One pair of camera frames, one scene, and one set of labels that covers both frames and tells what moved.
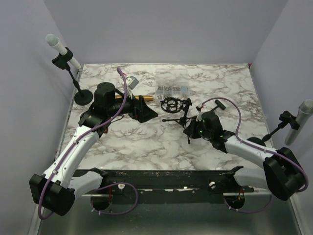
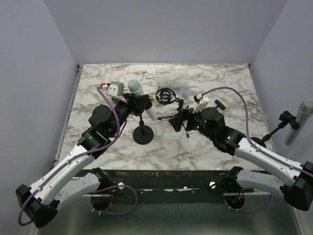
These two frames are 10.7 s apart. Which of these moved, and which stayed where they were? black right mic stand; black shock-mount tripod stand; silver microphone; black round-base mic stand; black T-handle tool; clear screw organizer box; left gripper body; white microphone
Moved: black shock-mount tripod stand; black round-base mic stand; white microphone
Stayed: black T-handle tool; silver microphone; black right mic stand; clear screw organizer box; left gripper body
